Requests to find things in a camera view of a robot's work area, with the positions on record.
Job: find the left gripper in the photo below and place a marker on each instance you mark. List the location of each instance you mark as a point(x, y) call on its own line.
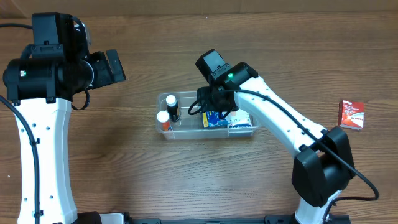
point(115, 66)

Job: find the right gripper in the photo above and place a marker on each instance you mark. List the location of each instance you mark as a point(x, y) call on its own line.
point(211, 101)

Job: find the blue yellow VapoDrops box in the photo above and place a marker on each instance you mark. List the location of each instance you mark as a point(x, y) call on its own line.
point(212, 119)

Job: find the white and navy medicine box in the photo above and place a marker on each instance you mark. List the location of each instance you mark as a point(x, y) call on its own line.
point(239, 119)

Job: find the black bottle white cap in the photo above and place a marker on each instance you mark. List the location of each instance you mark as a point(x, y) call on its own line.
point(173, 108)

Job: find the orange tube white cap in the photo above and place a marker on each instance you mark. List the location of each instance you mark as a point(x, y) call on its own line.
point(164, 119)

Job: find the red medicine box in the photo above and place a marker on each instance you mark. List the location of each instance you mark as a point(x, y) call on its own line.
point(351, 114)

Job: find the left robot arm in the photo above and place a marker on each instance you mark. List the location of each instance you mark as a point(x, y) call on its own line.
point(40, 87)

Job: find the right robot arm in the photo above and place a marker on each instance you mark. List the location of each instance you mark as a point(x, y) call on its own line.
point(323, 161)

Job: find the clear plastic container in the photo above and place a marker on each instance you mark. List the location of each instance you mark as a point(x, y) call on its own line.
point(192, 127)

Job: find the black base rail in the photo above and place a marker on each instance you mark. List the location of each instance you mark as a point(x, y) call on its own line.
point(211, 220)

